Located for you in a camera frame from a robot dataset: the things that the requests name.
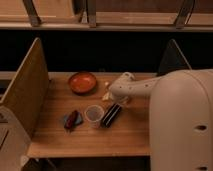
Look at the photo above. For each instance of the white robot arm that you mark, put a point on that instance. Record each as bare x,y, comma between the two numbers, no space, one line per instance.
180,117

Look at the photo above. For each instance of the orange ceramic bowl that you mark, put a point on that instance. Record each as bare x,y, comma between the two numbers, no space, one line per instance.
82,82

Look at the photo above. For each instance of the small pale table object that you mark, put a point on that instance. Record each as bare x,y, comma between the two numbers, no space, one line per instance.
106,96

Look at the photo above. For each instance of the small blue cloth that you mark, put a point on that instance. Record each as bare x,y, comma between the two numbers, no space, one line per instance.
78,121

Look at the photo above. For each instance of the red pocket knife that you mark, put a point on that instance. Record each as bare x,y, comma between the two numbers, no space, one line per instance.
70,122

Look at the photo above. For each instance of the dark side panel right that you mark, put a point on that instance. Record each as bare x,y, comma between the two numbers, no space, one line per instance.
173,59

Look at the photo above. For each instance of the wooden side panel left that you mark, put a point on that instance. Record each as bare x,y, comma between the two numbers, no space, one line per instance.
23,98

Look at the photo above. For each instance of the wooden upper shelf frame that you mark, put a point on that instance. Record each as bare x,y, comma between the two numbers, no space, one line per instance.
108,15

